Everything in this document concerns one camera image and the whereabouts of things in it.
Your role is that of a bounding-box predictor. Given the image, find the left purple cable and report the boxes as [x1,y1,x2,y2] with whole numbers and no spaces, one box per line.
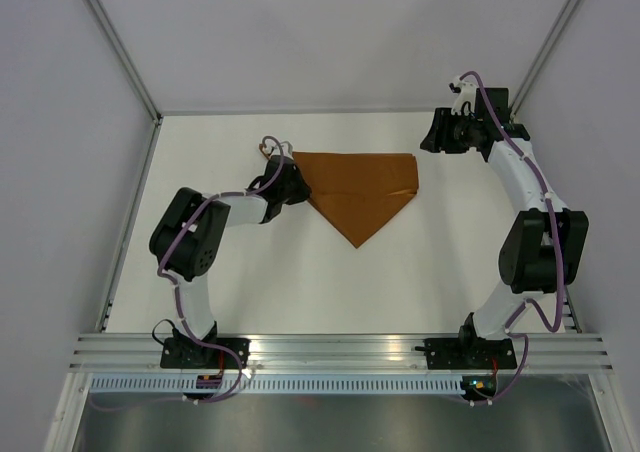
[89,134,287,413]

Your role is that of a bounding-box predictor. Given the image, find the aluminium mounting rail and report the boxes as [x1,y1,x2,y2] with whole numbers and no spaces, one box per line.
[68,333,613,375]

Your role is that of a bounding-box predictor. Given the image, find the rear aluminium frame bar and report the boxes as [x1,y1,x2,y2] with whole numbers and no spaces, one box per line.
[159,105,509,117]

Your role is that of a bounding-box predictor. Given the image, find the right aluminium side rail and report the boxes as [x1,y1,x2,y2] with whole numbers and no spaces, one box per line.
[504,114,584,334]

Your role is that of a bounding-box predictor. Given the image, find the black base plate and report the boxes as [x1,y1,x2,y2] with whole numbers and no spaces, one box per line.
[160,337,250,370]
[420,338,518,371]

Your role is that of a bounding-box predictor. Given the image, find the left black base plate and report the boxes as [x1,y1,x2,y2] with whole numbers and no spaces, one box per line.
[160,337,250,370]

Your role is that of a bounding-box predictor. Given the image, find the white slotted cable duct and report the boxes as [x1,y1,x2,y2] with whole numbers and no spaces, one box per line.
[90,373,463,396]

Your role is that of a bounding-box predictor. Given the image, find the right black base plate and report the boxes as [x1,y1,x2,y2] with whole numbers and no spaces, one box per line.
[420,338,518,371]

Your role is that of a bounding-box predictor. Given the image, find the left aluminium frame post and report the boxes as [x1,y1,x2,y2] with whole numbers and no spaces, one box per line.
[83,0,162,124]

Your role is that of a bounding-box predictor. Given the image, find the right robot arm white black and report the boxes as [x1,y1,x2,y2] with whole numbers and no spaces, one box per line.
[420,78,589,367]

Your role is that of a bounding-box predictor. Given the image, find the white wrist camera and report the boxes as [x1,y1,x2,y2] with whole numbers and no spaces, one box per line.
[258,138,293,159]
[449,76,478,116]

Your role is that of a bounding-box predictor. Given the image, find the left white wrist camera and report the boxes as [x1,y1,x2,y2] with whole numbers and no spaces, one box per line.
[258,138,293,159]

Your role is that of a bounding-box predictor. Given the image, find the left aluminium side rail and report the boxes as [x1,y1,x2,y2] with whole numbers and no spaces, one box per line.
[94,116,163,333]

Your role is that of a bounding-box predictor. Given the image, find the orange cloth napkin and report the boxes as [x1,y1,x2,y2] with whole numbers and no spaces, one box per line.
[292,151,419,248]

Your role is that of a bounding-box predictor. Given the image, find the right aluminium frame post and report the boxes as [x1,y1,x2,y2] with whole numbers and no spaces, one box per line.
[510,0,585,116]

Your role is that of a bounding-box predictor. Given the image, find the aluminium side rail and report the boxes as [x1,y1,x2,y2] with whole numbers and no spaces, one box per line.
[94,116,163,333]
[504,114,584,334]

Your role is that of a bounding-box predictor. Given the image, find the aluminium frame post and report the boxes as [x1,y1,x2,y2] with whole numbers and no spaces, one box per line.
[83,0,162,124]
[510,0,585,116]

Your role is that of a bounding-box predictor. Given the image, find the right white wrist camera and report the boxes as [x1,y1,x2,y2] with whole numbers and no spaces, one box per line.
[449,76,478,116]

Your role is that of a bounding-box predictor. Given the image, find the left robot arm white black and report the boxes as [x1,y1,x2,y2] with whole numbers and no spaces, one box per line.
[149,153,311,368]

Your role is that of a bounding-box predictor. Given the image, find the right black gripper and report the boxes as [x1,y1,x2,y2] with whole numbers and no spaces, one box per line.
[420,107,482,154]

